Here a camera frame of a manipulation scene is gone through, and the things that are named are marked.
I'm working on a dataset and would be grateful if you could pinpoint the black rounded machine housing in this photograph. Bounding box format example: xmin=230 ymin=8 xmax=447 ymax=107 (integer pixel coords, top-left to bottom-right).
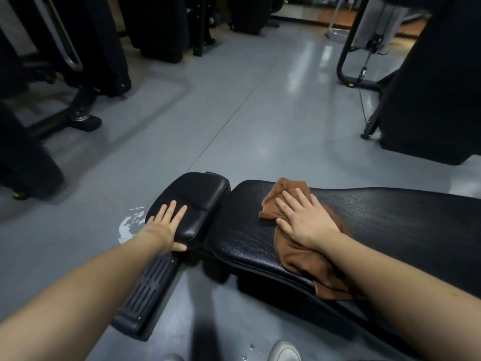
xmin=0 ymin=103 xmax=65 ymax=202

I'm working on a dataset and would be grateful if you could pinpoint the black gym equipment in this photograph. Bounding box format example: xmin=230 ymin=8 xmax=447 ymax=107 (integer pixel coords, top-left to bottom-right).
xmin=116 ymin=0 xmax=282 ymax=64

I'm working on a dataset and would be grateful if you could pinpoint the person's right forearm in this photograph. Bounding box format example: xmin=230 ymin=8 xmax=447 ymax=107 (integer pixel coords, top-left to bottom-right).
xmin=311 ymin=230 xmax=481 ymax=361

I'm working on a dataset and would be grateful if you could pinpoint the person's left hand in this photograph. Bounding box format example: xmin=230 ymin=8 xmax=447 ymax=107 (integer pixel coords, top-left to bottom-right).
xmin=144 ymin=200 xmax=188 ymax=254

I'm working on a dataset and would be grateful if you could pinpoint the person's left forearm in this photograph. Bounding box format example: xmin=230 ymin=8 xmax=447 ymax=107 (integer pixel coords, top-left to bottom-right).
xmin=0 ymin=226 xmax=169 ymax=361

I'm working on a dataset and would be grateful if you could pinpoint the white shoe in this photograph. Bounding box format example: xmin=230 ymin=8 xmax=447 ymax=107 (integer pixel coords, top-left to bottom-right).
xmin=267 ymin=340 xmax=302 ymax=361

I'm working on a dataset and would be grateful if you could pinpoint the grey weight stack machine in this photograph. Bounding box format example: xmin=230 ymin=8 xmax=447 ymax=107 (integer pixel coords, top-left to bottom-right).
xmin=325 ymin=0 xmax=411 ymax=55

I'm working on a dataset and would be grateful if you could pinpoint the black machine with steel foot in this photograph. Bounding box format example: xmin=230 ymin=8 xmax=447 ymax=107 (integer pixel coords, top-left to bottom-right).
xmin=0 ymin=0 xmax=133 ymax=142

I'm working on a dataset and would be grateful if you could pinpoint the person's right hand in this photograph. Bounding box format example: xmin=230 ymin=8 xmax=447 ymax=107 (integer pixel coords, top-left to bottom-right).
xmin=275 ymin=188 xmax=341 ymax=251

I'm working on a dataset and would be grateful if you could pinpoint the brown cleaning cloth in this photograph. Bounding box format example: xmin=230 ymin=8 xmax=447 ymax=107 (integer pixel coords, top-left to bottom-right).
xmin=259 ymin=177 xmax=366 ymax=301

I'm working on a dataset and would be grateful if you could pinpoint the black curved machine frame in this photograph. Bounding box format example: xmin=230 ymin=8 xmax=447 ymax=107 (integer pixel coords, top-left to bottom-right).
xmin=336 ymin=0 xmax=397 ymax=94

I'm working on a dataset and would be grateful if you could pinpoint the black padded gym bench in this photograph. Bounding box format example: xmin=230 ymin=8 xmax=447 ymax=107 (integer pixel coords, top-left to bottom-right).
xmin=111 ymin=171 xmax=481 ymax=361

